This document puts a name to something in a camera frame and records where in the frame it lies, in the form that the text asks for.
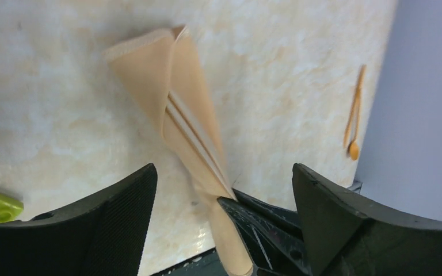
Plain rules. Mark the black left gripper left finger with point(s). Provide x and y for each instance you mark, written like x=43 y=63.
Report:
x=101 y=234

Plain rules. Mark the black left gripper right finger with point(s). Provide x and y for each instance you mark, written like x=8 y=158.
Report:
x=345 y=233

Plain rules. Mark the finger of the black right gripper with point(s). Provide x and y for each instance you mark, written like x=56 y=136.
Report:
x=272 y=235

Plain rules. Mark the orange cloth napkin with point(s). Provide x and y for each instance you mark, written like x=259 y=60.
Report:
x=162 y=71

